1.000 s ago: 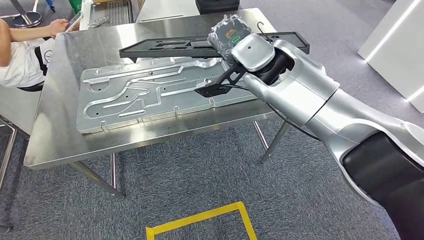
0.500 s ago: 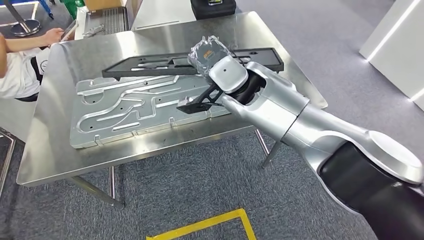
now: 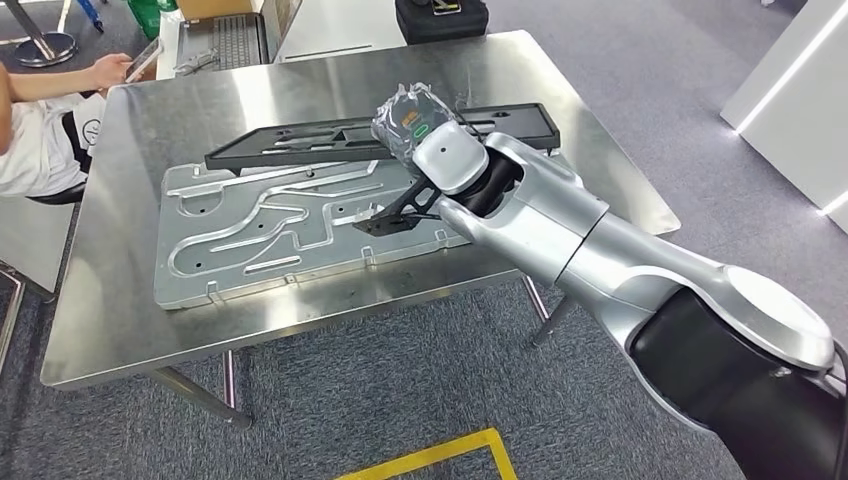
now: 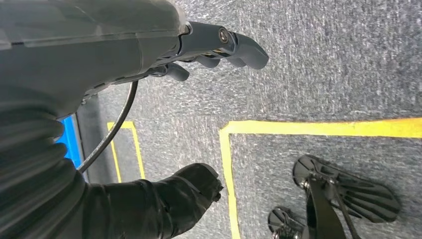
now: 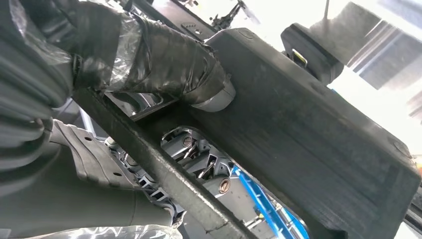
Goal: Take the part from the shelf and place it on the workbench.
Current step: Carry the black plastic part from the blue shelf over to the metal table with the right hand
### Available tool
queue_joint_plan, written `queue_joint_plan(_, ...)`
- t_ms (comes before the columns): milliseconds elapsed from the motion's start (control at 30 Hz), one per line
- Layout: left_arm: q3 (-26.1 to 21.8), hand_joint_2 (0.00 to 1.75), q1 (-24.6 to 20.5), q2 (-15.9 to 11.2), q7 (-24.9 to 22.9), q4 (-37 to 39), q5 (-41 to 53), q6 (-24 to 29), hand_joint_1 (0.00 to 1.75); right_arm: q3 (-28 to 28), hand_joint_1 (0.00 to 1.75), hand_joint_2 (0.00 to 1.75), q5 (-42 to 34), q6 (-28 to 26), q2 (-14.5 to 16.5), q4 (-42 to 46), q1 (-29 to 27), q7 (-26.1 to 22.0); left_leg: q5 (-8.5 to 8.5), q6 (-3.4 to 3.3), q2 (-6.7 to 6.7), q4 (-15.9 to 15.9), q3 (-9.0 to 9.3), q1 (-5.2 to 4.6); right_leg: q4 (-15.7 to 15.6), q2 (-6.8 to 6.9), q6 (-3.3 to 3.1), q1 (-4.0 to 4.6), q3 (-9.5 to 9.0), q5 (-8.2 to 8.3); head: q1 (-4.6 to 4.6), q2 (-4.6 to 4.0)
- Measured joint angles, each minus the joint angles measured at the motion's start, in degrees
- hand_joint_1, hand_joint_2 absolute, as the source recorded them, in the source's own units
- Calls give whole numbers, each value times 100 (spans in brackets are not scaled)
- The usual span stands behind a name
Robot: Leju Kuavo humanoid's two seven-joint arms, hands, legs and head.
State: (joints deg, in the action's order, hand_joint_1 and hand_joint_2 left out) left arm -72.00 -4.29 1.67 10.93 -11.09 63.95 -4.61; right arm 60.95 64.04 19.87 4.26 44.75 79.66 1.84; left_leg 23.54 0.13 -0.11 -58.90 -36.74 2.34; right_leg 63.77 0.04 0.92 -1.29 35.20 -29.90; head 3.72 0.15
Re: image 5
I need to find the black carry case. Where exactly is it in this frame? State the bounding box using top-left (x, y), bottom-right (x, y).
top-left (280, 22), bottom-right (345, 86)

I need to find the blue metal frame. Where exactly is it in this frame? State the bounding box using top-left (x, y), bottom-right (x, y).
top-left (230, 165), bottom-right (311, 239)

